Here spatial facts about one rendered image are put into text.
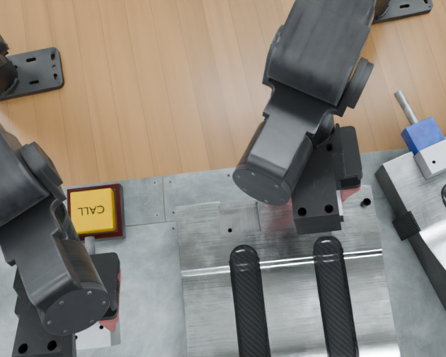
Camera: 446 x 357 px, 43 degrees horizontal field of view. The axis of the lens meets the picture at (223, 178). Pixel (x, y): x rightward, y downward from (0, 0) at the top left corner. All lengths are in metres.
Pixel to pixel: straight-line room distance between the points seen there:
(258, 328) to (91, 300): 0.31
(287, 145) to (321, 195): 0.08
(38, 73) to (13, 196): 0.50
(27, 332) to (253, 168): 0.24
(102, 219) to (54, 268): 0.36
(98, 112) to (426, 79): 0.51
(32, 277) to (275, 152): 0.22
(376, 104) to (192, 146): 0.29
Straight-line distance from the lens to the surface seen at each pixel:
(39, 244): 0.49
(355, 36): 0.48
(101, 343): 0.68
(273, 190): 0.51
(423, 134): 0.83
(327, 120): 0.56
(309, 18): 0.49
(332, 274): 0.75
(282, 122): 0.50
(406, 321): 0.85
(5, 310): 0.89
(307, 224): 0.55
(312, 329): 0.74
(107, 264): 0.62
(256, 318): 0.74
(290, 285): 0.74
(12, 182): 0.48
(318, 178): 0.56
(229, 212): 0.78
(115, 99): 0.92
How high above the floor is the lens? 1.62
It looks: 75 degrees down
